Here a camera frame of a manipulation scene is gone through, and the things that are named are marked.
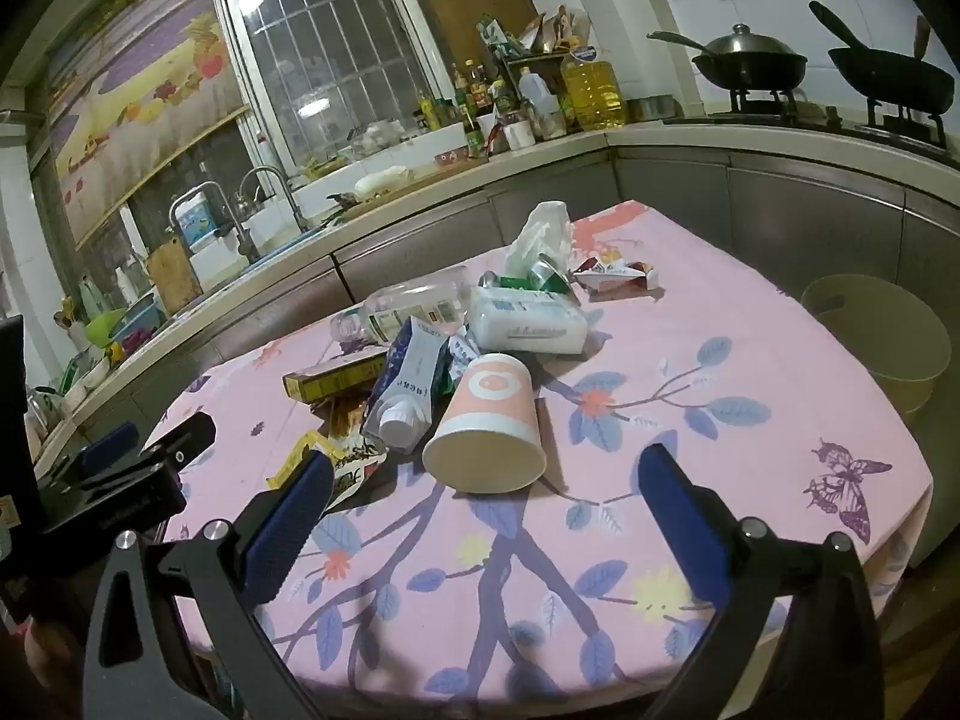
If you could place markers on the barred kitchen window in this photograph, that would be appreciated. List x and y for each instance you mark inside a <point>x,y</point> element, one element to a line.
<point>330,52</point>

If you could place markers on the pink floral tablecloth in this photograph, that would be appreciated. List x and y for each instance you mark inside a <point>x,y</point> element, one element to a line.
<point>675,360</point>

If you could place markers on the green drink can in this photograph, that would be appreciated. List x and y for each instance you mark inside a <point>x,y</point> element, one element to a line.
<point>551,281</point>

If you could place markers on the green wrapper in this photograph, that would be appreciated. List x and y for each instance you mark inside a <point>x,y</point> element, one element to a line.
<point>461,360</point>

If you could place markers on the fruit printed wall poster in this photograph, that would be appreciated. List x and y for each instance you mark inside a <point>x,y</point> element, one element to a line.
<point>142,90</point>

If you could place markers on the green plastic basin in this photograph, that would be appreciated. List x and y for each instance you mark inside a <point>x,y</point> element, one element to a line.
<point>105,326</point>

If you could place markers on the pink white paper cup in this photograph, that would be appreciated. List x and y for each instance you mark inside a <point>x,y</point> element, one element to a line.
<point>487,420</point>

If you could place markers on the white plastic bag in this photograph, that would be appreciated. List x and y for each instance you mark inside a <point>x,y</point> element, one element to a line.
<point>544,229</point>

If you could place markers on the gas stove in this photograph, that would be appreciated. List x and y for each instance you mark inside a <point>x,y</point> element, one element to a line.
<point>757,116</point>

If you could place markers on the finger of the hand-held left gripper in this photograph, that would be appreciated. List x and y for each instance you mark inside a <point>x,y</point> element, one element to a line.
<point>112,441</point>
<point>184,439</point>

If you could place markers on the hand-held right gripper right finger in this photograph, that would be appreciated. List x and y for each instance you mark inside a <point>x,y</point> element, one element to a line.
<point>682,532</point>

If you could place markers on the row of condiment bottles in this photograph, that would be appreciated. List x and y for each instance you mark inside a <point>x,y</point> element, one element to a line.
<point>472,109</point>

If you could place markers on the clear plastic bottle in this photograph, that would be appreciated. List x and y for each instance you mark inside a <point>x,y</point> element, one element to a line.
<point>405,307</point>

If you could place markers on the beige trash bin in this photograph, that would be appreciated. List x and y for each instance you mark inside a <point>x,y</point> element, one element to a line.
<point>870,345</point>

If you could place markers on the white milk cartons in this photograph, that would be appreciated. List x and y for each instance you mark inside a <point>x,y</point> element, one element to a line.
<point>412,382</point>

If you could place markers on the white water filter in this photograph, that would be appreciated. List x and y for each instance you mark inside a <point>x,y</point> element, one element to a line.
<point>202,223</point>

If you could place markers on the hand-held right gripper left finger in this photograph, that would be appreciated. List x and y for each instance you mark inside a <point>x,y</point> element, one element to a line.
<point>289,532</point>

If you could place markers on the black wok with steel lid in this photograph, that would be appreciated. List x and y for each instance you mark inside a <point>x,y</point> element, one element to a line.
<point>750,64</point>

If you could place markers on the white plastic jug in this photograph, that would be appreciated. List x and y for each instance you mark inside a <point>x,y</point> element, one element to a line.
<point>540,101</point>

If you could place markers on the yellow snack wrapper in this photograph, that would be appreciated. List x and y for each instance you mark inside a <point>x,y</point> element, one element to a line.
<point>352,465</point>

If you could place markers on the black frying pan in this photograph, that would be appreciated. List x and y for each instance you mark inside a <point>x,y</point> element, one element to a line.
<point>892,79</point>

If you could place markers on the flat wooden cutting board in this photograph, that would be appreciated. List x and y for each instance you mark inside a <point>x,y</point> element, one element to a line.
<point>435,178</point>

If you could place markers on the upright wooden cutting board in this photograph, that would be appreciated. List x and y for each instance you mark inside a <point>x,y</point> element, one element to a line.
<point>174,277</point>

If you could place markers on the yellow cardboard box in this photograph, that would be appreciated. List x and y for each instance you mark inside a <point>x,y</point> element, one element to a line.
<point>330,381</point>

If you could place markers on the steel kitchen faucet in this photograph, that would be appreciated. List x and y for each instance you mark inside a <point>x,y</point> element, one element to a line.
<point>225,210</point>
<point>281,184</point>

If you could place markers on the yellow cooking oil bottle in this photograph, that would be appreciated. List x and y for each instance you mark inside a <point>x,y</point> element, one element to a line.
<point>592,94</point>

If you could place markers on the white radish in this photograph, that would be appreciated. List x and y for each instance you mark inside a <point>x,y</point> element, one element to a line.
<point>382,180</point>

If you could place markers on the pile of food packets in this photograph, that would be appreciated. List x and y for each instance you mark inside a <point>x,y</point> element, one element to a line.
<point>536,34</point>

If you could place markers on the white tissue pack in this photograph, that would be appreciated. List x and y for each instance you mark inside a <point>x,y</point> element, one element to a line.
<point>525,319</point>

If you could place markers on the steel bowl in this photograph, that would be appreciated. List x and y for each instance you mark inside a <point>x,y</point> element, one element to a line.
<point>651,108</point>

